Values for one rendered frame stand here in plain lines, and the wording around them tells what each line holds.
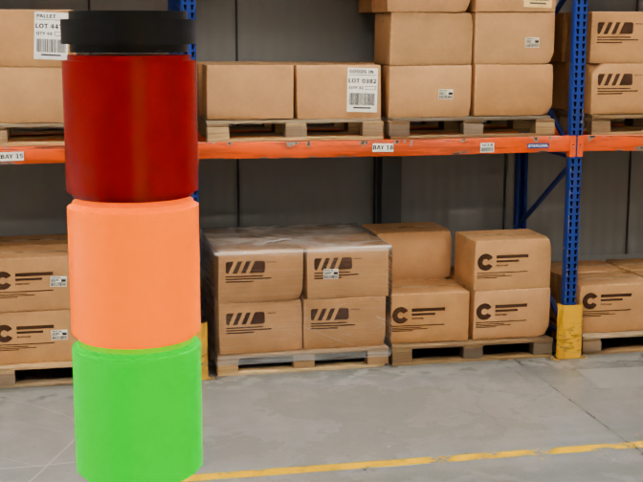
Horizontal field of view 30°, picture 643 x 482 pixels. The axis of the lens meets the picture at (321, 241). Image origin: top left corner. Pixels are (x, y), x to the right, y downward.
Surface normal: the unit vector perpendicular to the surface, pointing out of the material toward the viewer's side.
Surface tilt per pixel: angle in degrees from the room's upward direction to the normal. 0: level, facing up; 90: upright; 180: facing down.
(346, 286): 90
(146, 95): 90
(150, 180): 90
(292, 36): 90
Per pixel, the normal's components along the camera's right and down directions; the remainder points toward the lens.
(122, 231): 0.07, 0.18
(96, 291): -0.43, 0.15
